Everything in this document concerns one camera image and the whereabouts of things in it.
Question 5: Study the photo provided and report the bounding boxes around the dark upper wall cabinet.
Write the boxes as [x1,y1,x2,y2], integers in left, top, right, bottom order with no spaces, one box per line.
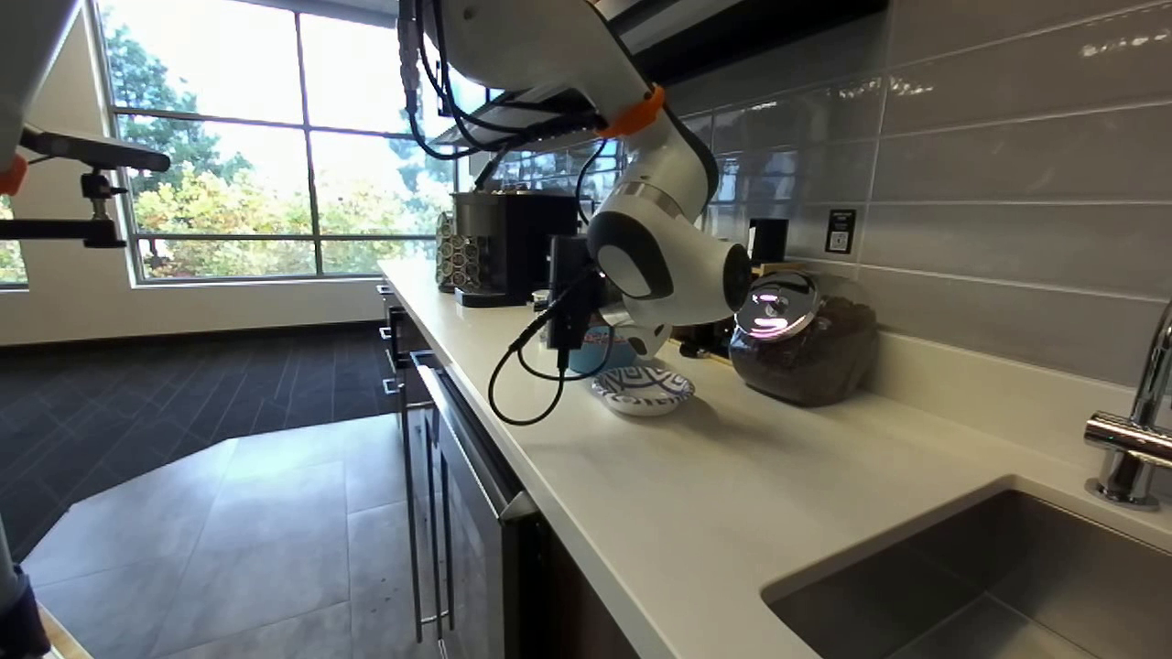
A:
[584,0,895,91]

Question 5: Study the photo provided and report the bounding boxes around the orange cable tie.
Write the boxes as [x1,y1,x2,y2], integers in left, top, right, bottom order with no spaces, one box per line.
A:
[600,79,673,141]

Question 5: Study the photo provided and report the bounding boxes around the undercounter glass door cooler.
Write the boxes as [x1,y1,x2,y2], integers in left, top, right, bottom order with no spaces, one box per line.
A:
[411,349,544,659]

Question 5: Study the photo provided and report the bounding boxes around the stainless steel bread box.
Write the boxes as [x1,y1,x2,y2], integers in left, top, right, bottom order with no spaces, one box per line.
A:
[452,186,579,311]

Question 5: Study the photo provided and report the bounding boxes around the printed paper cup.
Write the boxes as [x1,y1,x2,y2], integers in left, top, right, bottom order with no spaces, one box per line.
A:
[431,207,469,296]

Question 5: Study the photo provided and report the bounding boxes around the glass jar with silver lid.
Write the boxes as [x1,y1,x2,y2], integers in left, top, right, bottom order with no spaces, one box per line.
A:
[726,273,884,411]

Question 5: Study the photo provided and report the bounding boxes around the black camera on stand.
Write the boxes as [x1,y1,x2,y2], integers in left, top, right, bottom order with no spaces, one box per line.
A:
[0,123,175,257]

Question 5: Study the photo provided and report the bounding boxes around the small black wall switch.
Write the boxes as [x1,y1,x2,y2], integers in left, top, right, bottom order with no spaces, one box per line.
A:
[822,205,860,260]

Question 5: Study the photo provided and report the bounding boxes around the stainless steel sink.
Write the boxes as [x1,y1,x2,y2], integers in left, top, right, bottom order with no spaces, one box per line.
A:
[757,477,1172,659]

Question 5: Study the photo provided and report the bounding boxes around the chrome kitchen faucet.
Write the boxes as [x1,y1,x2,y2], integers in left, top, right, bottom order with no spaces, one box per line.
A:
[1081,300,1172,511]

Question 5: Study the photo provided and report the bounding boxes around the blue plastic bowl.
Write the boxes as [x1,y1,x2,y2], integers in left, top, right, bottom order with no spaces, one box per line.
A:
[563,324,641,380]

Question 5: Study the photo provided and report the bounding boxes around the white plate with blue pattern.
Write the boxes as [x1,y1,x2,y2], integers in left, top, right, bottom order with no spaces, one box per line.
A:
[584,360,701,421]

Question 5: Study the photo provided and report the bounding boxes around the black looped cable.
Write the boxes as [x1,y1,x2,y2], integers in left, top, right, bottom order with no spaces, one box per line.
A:
[484,136,616,430]

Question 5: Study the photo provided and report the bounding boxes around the large window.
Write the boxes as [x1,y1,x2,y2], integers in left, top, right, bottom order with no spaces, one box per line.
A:
[88,0,494,289]

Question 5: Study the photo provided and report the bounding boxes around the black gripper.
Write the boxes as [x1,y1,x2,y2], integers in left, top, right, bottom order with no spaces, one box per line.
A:
[673,319,735,364]

